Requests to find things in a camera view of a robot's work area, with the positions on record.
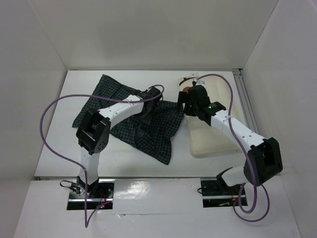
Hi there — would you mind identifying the dark checked pillowcase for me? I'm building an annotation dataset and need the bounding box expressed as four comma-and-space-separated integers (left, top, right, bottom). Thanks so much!
71, 73, 185, 166

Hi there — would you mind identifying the cream pillow with bear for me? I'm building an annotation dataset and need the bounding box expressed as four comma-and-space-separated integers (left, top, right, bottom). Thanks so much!
185, 76, 240, 158

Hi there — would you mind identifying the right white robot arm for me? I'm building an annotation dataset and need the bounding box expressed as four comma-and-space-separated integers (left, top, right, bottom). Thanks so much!
177, 85, 283, 194

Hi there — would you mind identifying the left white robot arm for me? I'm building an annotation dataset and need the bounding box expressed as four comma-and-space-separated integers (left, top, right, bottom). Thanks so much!
76, 86, 162, 198

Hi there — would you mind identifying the aluminium rail frame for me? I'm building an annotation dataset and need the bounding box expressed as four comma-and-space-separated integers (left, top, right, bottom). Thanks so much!
232, 69, 259, 133

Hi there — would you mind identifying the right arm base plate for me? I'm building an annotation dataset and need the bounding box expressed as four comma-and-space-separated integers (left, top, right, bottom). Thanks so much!
197, 178, 241, 208

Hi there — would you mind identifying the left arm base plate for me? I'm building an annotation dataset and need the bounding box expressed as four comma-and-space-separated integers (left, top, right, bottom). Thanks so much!
59, 179, 114, 210

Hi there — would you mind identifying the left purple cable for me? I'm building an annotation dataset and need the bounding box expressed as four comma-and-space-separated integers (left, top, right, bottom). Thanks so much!
41, 84, 166, 228

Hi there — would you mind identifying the purple cable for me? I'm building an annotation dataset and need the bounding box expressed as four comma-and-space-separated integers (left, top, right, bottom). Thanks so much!
192, 73, 271, 222
41, 84, 166, 228

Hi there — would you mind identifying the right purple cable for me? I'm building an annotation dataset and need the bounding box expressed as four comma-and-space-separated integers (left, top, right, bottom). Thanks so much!
192, 73, 271, 222

